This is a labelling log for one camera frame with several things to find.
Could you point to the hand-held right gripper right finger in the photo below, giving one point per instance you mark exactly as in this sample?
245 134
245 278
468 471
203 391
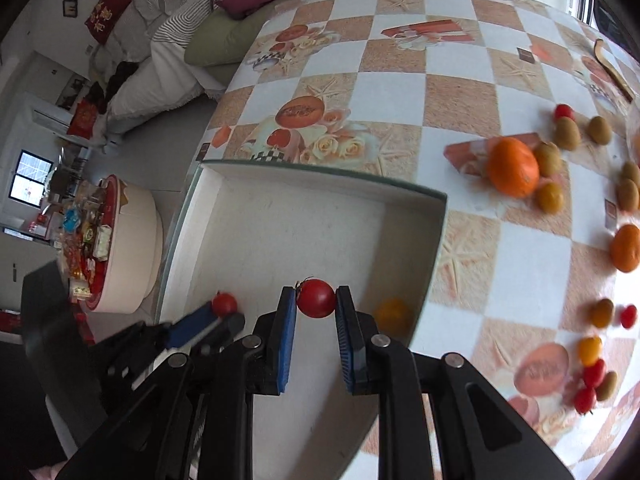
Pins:
346 345

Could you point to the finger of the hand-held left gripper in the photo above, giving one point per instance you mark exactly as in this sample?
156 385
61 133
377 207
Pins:
227 327
192 326

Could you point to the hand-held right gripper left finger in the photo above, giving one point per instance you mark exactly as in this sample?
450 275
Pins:
287 345

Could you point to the red cherry tomato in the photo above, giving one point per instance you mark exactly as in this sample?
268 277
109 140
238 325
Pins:
628 316
315 299
224 303
584 400
594 373
564 111

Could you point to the white shallow box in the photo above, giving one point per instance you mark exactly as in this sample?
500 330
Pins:
320 230

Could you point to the pile of snack packets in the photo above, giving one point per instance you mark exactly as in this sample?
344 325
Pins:
82 240

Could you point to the round white coffee table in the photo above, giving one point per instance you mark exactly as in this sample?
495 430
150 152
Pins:
125 245

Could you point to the window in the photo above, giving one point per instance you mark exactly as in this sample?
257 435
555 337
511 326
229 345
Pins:
30 177

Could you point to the small red embroidered cushion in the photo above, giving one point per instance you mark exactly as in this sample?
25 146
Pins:
82 119

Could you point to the large orange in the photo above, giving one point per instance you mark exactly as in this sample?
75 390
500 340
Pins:
512 167

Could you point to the yellow cherry tomato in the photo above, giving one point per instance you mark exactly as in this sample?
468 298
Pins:
590 350

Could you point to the white quilted bedding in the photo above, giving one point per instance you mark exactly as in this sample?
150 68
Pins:
150 80

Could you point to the green sofa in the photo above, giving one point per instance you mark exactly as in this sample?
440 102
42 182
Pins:
220 35

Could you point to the medium orange mandarin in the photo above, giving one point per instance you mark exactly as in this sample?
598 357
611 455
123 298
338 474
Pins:
626 248

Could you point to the checkered printed tablecloth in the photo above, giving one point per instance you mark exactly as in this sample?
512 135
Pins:
450 60

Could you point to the grey striped pillow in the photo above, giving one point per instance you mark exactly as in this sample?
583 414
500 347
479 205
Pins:
180 5

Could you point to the large red embroidered cushion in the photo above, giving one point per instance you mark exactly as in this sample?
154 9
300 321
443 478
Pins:
107 9

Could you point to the wooden utensil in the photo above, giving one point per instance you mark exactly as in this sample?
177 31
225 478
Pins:
611 71

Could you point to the small dark wall frame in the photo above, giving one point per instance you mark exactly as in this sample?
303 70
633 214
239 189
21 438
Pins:
69 8

